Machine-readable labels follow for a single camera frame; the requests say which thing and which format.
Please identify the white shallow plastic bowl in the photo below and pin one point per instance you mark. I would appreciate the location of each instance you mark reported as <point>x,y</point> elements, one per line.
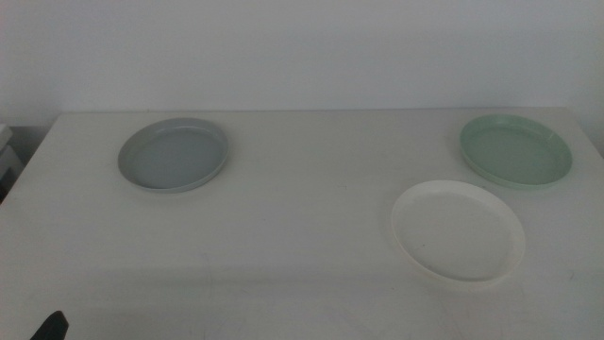
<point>458,231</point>

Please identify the green shallow plastic bowl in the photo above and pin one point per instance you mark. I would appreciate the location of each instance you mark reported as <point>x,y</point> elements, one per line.
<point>516,153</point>

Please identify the grey shallow plastic bowl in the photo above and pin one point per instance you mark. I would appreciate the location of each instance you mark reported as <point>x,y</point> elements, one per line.
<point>172,158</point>

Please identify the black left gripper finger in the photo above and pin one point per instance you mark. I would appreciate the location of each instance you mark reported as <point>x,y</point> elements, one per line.
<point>53,328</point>

